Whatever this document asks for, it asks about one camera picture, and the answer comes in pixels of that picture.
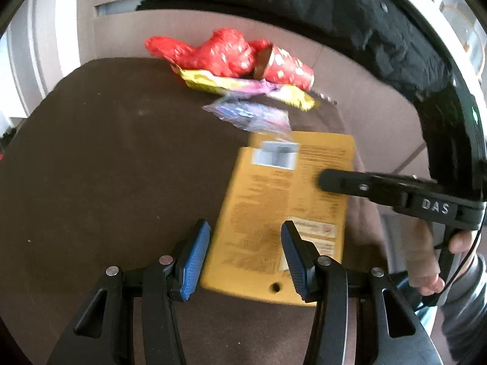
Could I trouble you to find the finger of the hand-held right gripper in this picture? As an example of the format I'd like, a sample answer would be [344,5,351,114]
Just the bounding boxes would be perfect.
[317,169,431,208]

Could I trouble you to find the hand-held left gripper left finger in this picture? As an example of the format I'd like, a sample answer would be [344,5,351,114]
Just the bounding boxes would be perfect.
[47,218,212,365]

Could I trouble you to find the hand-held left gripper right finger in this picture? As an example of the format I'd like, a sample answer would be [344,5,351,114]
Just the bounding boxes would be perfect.
[281,221,444,365]

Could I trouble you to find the large yellow packet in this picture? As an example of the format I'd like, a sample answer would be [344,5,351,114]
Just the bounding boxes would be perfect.
[200,131,357,307]

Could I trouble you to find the person's right forearm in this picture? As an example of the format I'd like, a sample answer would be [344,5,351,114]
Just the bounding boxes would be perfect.
[437,254,487,364]

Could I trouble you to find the person's right hand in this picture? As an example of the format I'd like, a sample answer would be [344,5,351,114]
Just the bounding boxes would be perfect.
[405,222,477,296]

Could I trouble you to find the clear packet with purple print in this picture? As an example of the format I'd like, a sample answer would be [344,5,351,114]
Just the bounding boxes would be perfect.
[201,96,292,134]

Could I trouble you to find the brown tablecloth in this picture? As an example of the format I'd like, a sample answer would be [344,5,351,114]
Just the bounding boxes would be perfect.
[0,57,386,365]

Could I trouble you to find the red paper cup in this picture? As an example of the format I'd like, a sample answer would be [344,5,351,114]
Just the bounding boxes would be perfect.
[253,44,316,92]

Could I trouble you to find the glass lid with orange rim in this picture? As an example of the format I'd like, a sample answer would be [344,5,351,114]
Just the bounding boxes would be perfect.
[441,0,481,54]

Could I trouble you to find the yellow and purple wrapper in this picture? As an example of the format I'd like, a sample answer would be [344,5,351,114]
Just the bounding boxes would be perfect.
[177,66,321,112]

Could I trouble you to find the black cloth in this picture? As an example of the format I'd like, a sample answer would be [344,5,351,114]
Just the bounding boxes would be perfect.
[140,0,457,104]

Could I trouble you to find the red plastic bag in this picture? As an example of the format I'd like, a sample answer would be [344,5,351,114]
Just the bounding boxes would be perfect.
[144,27,273,79]

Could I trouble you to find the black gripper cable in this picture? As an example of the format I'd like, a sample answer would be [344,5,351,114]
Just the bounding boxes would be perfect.
[441,217,487,287]

